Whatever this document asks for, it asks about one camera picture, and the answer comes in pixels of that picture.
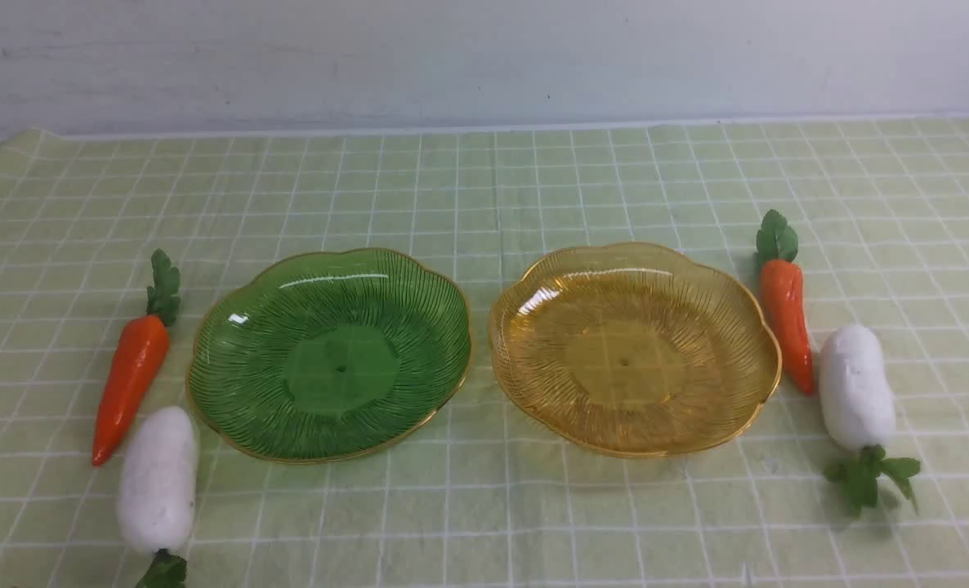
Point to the orange toy carrot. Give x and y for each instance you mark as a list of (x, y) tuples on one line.
[(139, 354), (780, 285)]

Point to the white toy radish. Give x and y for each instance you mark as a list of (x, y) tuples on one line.
[(859, 413), (157, 487)]

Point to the amber glass plate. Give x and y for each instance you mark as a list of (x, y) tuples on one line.
[(633, 350)]

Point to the green glass plate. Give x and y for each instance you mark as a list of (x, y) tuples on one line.
[(330, 355)]

